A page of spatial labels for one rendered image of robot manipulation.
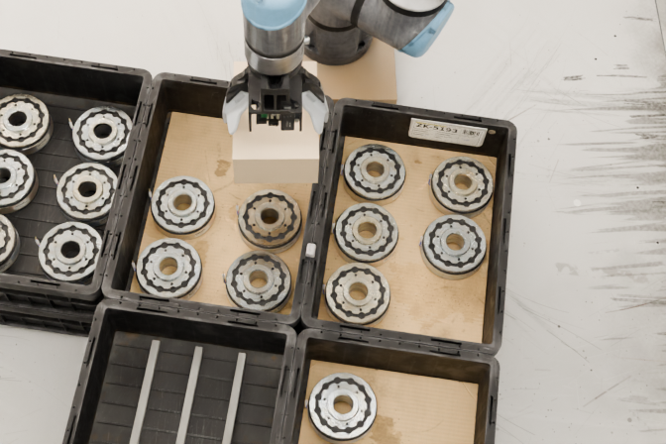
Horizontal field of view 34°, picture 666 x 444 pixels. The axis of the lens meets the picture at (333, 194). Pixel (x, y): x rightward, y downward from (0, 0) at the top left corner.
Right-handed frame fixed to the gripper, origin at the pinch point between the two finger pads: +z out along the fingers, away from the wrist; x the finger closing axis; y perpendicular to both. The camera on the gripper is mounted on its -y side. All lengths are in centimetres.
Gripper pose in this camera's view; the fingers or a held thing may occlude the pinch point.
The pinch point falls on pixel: (276, 117)
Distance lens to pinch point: 156.7
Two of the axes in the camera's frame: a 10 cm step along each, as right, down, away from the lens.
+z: -0.4, 4.3, 9.0
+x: 10.0, -0.1, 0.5
